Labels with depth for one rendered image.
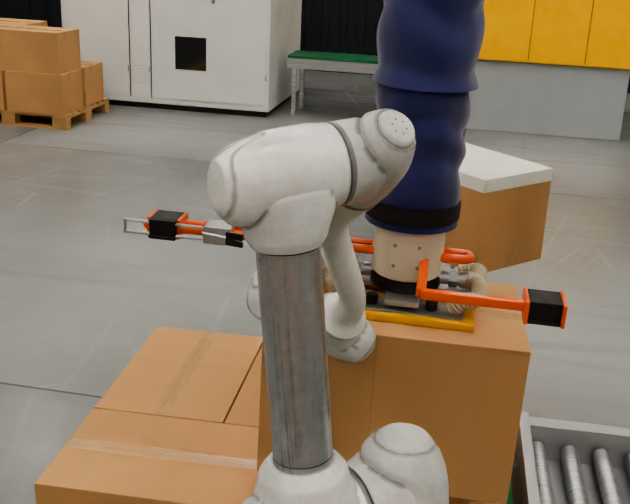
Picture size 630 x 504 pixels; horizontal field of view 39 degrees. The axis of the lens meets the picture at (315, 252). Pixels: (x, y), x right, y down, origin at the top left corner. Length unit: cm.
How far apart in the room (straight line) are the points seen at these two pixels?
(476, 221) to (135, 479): 180
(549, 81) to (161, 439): 745
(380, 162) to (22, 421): 274
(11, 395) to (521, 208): 228
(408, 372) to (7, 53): 742
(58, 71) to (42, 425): 549
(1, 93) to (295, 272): 792
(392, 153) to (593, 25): 814
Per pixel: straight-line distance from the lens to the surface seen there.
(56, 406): 394
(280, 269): 134
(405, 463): 157
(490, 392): 208
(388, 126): 134
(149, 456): 255
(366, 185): 135
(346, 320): 179
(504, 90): 951
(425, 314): 209
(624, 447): 277
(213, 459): 252
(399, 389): 208
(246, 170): 126
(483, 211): 360
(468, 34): 198
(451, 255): 214
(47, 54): 888
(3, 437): 377
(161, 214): 226
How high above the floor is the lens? 192
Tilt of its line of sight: 20 degrees down
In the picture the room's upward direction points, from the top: 2 degrees clockwise
